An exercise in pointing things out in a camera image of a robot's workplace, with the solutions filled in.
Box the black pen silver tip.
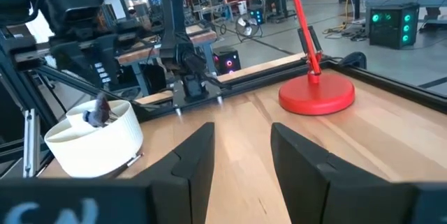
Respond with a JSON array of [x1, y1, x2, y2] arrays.
[[125, 152, 145, 167]]

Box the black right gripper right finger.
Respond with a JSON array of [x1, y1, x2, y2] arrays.
[[270, 122, 418, 224]]

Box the black aluminium table frame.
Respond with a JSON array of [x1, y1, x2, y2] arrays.
[[0, 28, 447, 179]]

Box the silver aluminium bracket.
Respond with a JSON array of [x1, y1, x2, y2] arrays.
[[22, 107, 38, 179]]

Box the black frame clamp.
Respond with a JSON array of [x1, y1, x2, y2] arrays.
[[340, 51, 367, 70]]

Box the floor cable bundle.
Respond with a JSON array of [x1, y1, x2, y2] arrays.
[[321, 21, 368, 42]]

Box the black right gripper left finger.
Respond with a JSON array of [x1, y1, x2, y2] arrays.
[[134, 121, 216, 224]]

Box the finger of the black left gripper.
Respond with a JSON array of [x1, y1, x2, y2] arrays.
[[50, 47, 88, 78], [89, 42, 119, 87]]

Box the computer tower green fans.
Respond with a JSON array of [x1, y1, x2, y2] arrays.
[[369, 3, 420, 50]]

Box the computer tower pink light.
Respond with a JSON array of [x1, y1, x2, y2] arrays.
[[212, 47, 242, 75]]

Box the red desk lamp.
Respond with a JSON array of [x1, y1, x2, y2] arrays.
[[278, 0, 356, 116]]

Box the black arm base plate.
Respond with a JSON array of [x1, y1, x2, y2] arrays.
[[171, 79, 226, 110]]

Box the round floor fan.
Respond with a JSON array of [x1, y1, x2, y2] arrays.
[[234, 13, 263, 43]]

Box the white round divided container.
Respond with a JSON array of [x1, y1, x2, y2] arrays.
[[44, 99, 144, 179]]

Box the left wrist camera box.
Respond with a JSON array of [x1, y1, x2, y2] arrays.
[[38, 0, 105, 24]]

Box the wooden workbench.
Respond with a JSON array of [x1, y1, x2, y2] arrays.
[[117, 24, 219, 96]]

